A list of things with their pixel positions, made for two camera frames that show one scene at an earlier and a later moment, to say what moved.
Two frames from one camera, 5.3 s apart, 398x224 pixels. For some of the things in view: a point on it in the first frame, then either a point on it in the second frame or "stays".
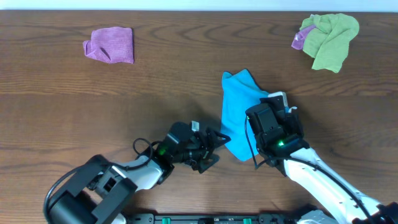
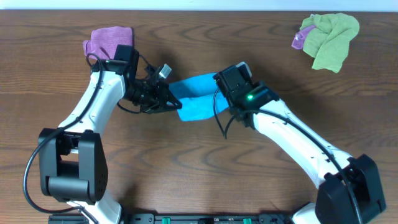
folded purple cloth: [114, 45] stays
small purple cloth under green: [299, 38] stays
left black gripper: [217, 143] → [161, 97]
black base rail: [262, 218] stays
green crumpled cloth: [328, 42] stays
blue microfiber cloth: [239, 93] → [199, 96]
